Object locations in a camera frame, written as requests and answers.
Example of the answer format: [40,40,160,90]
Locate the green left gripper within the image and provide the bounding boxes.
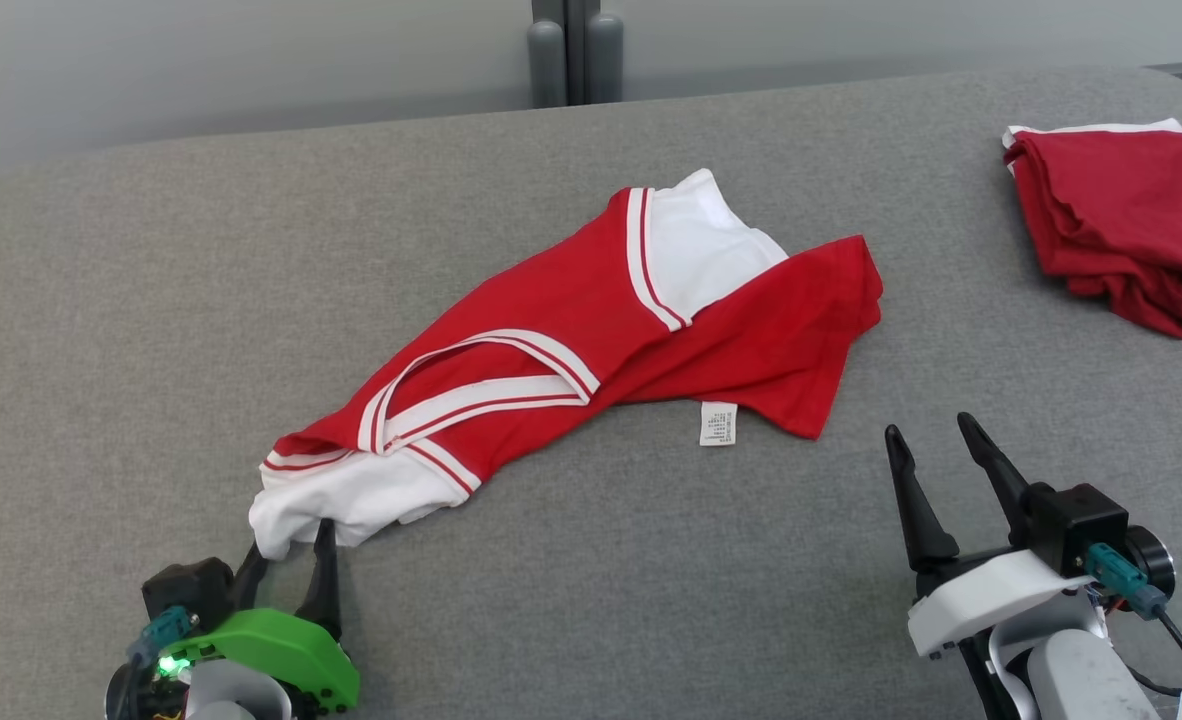
[159,518,362,716]

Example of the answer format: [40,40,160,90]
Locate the teal cable connector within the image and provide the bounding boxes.
[129,605,197,666]
[1086,543,1169,619]

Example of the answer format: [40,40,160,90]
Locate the red jersey with white sleeves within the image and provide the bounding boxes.
[249,168,884,561]

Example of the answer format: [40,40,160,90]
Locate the teal left cable connector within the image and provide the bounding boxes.
[129,605,197,666]

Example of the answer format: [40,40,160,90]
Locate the grey metal upright post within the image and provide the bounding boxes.
[533,0,602,106]

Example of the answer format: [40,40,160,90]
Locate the teal right cable connector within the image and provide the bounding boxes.
[1086,543,1169,619]

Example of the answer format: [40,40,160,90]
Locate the red shorts with white trim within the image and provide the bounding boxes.
[1001,118,1182,341]

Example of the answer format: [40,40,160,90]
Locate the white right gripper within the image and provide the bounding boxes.
[884,412,1097,661]

